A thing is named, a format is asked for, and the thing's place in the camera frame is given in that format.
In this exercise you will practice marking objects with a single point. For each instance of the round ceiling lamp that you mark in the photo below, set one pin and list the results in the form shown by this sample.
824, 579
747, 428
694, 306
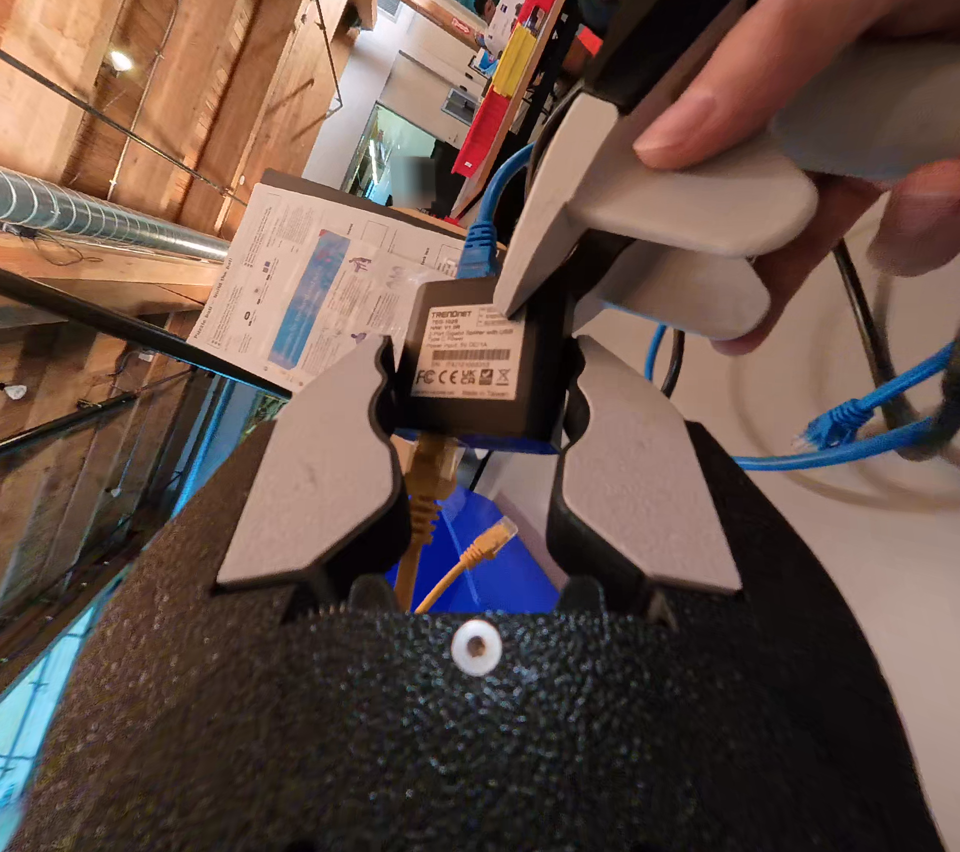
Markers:
120, 60

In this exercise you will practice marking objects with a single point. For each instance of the black network adapter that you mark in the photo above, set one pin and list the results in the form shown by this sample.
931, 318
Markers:
472, 342

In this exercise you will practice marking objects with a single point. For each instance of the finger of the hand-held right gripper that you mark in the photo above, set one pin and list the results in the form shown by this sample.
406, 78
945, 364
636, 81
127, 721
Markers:
547, 214
630, 285

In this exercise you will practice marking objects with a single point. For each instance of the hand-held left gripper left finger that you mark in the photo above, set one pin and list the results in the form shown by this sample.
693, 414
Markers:
315, 469

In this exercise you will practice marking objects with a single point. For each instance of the blue storage bin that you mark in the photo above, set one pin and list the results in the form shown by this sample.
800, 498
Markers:
517, 582

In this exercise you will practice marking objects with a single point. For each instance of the black metal beam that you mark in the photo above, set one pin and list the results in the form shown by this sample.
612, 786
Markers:
112, 325

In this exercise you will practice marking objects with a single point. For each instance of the printed instruction sheet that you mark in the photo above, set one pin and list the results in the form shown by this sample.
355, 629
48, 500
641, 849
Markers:
315, 282

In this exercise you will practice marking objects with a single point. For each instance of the instruction sheet on stand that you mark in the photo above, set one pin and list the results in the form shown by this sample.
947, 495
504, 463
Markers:
330, 197

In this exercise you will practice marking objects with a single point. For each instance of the white carton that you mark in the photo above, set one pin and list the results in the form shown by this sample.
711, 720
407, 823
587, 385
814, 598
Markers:
506, 11

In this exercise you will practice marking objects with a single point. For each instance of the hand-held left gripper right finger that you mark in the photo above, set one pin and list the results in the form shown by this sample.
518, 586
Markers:
637, 484

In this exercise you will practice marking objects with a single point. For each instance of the yellow storage bin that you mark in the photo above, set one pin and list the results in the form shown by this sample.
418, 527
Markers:
516, 60

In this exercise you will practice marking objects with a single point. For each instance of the silver ventilation duct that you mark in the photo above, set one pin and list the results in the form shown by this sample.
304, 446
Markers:
97, 221

